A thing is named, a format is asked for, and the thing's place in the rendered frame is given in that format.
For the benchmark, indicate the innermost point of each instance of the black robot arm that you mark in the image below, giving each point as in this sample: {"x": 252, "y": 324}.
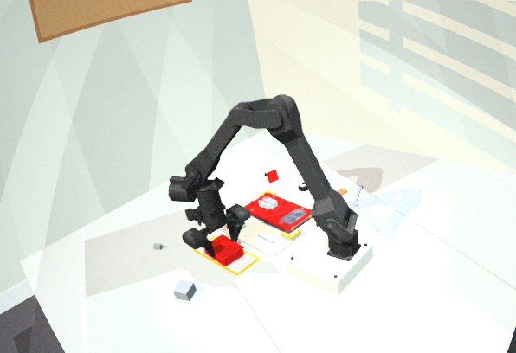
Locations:
{"x": 281, "y": 117}

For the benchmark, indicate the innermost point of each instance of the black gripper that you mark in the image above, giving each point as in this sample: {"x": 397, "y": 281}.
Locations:
{"x": 213, "y": 219}

